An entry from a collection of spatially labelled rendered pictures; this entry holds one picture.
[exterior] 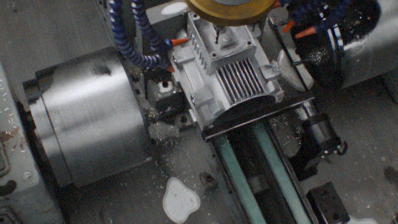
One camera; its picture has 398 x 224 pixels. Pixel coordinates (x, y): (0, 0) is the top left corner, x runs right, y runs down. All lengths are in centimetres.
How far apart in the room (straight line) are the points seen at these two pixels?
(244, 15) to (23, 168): 48
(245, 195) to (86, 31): 61
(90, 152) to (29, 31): 58
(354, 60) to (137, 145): 48
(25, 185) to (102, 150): 16
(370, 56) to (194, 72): 37
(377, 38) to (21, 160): 75
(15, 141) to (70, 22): 59
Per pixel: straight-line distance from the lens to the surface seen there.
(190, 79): 138
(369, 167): 166
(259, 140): 149
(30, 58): 173
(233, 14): 114
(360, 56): 141
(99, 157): 128
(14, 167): 123
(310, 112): 142
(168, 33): 140
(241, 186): 145
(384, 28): 142
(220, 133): 137
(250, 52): 135
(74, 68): 130
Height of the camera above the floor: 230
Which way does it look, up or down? 67 degrees down
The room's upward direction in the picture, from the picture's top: 7 degrees clockwise
